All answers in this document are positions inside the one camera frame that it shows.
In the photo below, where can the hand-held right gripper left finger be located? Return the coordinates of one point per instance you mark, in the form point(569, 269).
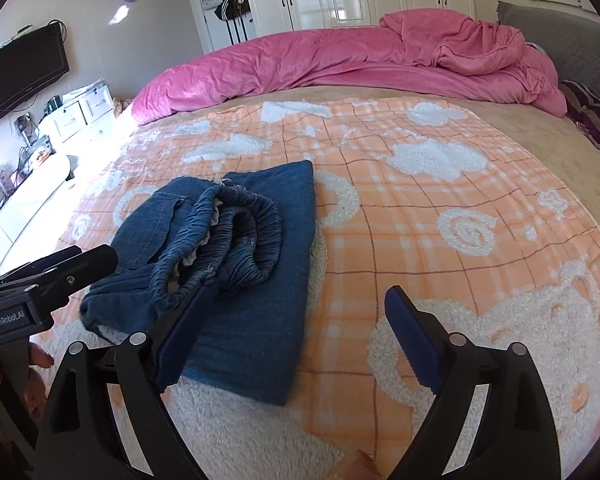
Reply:
point(180, 340)

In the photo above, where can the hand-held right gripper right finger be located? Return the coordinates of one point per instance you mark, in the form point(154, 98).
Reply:
point(412, 340)

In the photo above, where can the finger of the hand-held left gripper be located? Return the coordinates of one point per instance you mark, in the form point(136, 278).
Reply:
point(80, 267)
point(40, 264)

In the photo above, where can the blue denim pants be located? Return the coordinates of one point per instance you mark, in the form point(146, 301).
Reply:
point(260, 280)

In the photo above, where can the person's left hand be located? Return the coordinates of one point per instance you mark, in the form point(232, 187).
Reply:
point(36, 395)

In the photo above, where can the person's right hand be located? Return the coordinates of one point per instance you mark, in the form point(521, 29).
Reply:
point(367, 467)

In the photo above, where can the white rounded table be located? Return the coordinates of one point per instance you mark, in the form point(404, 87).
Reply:
point(25, 195)

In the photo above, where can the orange plaid fleece blanket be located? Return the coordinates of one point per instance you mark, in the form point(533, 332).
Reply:
point(430, 220)

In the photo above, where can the white drawer cabinet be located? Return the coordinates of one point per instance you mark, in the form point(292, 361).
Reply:
point(82, 110)

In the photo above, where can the beige bed sheet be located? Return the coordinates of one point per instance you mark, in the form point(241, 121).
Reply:
point(545, 145)

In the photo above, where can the white door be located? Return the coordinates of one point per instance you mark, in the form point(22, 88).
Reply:
point(205, 25)

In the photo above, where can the purple striped pillow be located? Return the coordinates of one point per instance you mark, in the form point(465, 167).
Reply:
point(595, 115)

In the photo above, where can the pink duvet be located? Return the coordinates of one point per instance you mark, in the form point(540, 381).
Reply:
point(330, 60)

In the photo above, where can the black striped hanging bag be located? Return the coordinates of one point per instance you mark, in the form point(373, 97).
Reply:
point(226, 11)

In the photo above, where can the light blue pillow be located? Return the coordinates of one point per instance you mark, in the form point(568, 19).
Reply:
point(537, 48)

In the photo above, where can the grey quilted headboard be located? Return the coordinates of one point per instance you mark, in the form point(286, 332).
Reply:
point(570, 40)

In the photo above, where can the black wall television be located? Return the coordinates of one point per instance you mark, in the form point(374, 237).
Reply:
point(22, 77)

